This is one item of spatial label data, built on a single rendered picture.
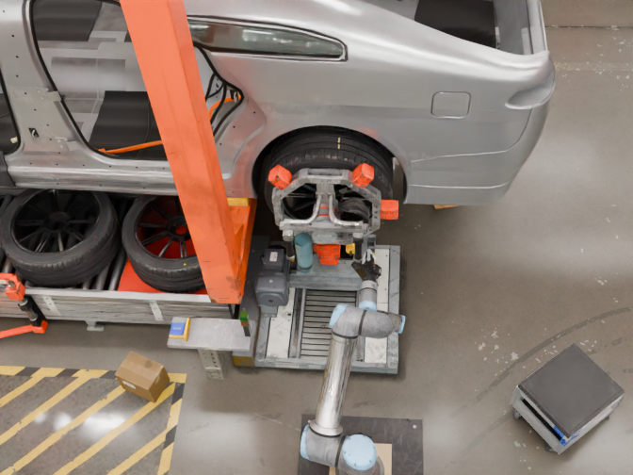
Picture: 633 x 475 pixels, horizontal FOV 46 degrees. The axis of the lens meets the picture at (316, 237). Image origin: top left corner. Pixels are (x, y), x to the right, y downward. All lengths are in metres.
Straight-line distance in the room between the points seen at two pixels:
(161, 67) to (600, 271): 3.06
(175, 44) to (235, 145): 1.21
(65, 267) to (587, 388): 2.83
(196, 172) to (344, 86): 0.78
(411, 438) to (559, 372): 0.83
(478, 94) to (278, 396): 1.96
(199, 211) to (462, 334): 1.83
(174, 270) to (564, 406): 2.12
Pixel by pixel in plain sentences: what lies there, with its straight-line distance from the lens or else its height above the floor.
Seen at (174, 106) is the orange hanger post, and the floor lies 1.92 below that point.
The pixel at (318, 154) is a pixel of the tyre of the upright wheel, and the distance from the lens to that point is 3.64.
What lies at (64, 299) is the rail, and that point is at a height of 0.35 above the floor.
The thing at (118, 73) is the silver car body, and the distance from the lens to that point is 4.70.
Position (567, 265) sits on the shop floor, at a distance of 4.83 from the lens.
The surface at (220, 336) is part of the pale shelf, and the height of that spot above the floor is 0.45.
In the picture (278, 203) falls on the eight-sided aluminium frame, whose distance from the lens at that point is 3.79.
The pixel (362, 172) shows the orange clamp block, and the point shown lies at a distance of 3.57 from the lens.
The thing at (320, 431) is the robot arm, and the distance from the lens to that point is 3.44.
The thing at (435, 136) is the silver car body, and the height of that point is 1.26.
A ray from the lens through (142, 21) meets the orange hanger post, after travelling 2.63.
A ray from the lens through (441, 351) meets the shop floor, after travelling 4.38.
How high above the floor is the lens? 3.86
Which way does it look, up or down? 54 degrees down
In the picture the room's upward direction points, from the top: 4 degrees counter-clockwise
